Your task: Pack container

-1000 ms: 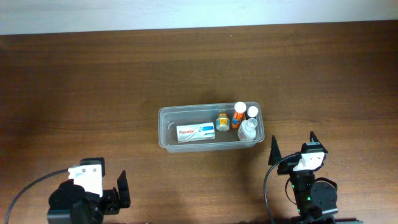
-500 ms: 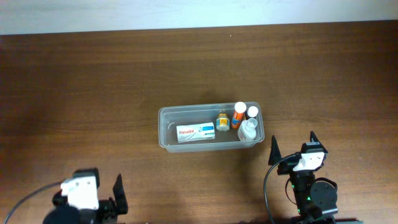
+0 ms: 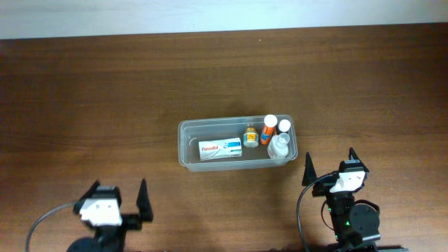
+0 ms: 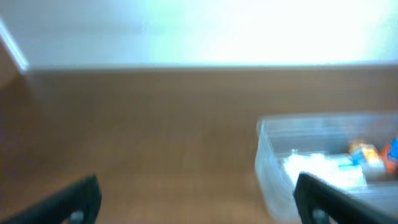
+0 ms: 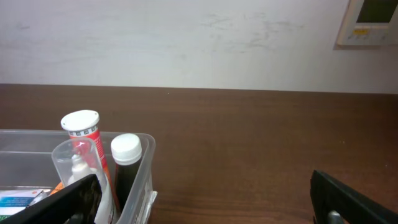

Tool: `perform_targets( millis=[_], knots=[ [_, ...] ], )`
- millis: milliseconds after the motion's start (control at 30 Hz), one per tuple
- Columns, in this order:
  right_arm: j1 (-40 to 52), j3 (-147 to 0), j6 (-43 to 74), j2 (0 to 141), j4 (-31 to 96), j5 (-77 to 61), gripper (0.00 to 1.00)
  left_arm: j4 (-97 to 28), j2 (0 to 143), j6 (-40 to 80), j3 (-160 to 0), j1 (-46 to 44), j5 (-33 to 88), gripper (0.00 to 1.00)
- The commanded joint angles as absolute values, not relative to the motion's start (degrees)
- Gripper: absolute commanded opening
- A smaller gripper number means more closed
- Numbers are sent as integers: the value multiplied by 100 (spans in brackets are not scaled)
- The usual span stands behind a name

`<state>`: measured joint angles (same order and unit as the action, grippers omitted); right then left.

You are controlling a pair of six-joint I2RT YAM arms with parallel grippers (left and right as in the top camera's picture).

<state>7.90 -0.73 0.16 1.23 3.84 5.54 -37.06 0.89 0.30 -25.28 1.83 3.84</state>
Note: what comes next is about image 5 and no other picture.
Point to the white Panadol box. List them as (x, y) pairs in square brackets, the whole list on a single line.
[(14, 201)]

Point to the orange tube white cap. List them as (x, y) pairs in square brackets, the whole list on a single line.
[(84, 124)]

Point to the beige wall control panel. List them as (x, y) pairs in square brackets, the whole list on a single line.
[(368, 23)]

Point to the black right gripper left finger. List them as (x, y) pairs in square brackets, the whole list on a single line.
[(77, 203)]

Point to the clear plastic container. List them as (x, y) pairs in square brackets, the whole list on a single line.
[(26, 164)]

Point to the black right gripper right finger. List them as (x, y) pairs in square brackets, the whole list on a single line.
[(336, 202)]

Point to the dark bottle white cap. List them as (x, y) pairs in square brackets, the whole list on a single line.
[(127, 153)]

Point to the white squeeze bottle clear cap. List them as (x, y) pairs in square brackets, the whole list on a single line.
[(76, 158)]

